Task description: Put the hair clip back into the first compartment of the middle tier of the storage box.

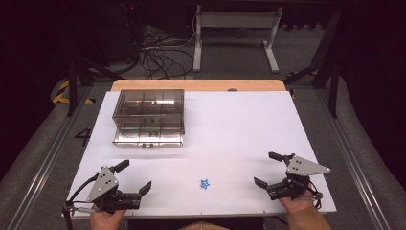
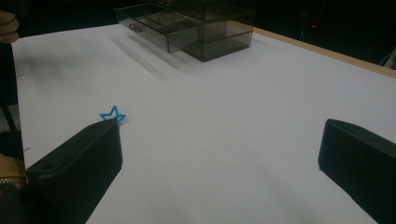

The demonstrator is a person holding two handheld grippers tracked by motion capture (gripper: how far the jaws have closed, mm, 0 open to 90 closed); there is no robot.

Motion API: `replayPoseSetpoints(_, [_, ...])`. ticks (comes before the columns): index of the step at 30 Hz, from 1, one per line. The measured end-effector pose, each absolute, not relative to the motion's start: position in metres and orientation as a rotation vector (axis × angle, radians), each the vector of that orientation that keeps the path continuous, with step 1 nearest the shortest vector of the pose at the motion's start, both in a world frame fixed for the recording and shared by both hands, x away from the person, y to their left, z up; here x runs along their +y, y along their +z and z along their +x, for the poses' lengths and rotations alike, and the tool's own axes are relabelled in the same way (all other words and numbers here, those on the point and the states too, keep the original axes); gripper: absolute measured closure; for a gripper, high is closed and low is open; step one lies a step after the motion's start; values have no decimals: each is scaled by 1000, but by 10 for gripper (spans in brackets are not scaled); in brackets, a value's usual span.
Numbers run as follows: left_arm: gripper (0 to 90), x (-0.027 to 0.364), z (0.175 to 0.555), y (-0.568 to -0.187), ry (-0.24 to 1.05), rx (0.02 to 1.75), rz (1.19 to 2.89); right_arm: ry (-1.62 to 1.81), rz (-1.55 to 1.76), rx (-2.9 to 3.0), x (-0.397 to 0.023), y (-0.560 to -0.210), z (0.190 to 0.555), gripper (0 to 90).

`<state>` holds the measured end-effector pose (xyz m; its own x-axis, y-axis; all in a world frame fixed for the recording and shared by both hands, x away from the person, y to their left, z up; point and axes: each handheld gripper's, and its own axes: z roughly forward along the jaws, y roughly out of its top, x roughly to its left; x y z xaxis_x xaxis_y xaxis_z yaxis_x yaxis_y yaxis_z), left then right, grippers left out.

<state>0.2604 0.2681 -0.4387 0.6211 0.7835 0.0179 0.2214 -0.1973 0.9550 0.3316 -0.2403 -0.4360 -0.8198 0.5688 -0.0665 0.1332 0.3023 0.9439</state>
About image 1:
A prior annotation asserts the aluminium floor rail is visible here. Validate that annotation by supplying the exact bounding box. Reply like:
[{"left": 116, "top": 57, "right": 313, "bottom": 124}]
[
  {"left": 5, "top": 85, "right": 94, "bottom": 230},
  {"left": 313, "top": 88, "right": 393, "bottom": 230}
]

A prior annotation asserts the person's right hand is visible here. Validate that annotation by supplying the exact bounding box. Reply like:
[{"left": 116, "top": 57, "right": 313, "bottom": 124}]
[{"left": 279, "top": 191, "right": 321, "bottom": 215}]

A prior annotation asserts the black metal stand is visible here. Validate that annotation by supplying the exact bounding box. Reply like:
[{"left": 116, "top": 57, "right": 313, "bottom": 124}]
[
  {"left": 64, "top": 57, "right": 126, "bottom": 118},
  {"left": 282, "top": 9, "right": 345, "bottom": 120}
]

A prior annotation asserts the transparent plastic drawer box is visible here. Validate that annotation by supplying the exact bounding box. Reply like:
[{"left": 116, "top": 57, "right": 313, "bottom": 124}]
[{"left": 111, "top": 88, "right": 186, "bottom": 149}]

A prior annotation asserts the white metal desk frame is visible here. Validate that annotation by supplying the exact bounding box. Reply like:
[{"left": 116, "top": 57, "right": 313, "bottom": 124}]
[{"left": 192, "top": 3, "right": 284, "bottom": 74}]

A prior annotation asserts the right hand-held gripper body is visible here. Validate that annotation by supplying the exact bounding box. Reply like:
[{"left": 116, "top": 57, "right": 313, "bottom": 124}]
[{"left": 266, "top": 153, "right": 332, "bottom": 201}]

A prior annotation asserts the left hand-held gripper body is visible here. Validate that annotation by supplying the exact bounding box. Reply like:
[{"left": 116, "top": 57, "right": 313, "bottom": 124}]
[{"left": 85, "top": 165, "right": 142, "bottom": 215}]

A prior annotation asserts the person's left hand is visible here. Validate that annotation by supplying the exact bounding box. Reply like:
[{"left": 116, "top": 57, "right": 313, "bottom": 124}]
[{"left": 89, "top": 208, "right": 127, "bottom": 230}]

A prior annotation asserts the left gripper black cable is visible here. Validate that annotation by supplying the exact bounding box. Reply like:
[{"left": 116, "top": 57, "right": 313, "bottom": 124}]
[{"left": 61, "top": 172, "right": 101, "bottom": 230}]

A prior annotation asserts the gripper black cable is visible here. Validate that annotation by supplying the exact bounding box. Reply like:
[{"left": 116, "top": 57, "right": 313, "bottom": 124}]
[
  {"left": 306, "top": 179, "right": 325, "bottom": 211},
  {"left": 61, "top": 172, "right": 101, "bottom": 230}
]

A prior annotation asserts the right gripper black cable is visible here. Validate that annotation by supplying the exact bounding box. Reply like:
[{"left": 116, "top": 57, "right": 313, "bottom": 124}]
[{"left": 306, "top": 179, "right": 325, "bottom": 211}]

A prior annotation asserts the bundle of black cables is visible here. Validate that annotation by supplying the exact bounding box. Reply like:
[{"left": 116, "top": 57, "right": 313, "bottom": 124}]
[{"left": 137, "top": 30, "right": 196, "bottom": 80}]

